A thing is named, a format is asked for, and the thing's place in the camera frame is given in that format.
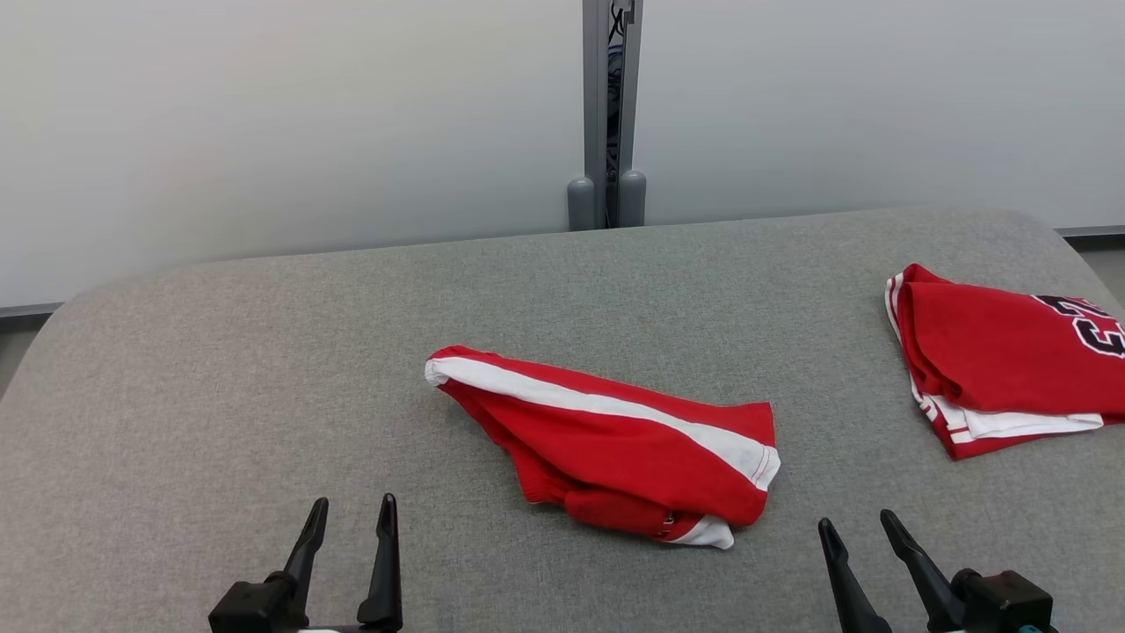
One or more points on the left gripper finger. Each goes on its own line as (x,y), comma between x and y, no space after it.
(308,554)
(385,571)

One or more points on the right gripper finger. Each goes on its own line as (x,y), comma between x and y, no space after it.
(927,576)
(848,589)

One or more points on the red jersey with number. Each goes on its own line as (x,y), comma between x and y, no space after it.
(993,360)

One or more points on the red shorts with white stripe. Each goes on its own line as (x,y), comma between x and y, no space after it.
(633,457)

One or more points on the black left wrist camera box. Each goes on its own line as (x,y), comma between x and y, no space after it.
(250,607)

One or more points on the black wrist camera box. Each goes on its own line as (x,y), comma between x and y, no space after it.
(1006,602)
(250,607)

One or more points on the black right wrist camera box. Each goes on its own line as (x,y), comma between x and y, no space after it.
(1006,602)

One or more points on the grey cylindrical post foot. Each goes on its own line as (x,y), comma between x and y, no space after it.
(580,204)
(632,198)

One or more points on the grey aluminium wall post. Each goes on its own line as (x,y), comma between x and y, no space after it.
(600,88)

